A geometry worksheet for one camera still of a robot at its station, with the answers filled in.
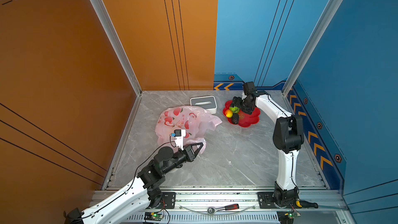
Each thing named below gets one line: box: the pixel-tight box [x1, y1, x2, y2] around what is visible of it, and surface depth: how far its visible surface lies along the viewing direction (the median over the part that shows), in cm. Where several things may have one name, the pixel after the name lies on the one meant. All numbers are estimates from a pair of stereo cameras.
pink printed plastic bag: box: [154, 105, 223, 155], surface depth 94 cm
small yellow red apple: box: [224, 109, 233, 119], surface depth 101 cm
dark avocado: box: [232, 113, 239, 125], surface depth 101 cm
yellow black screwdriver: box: [295, 200, 319, 209], surface depth 72 cm
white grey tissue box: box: [190, 95, 218, 115], surface depth 111 cm
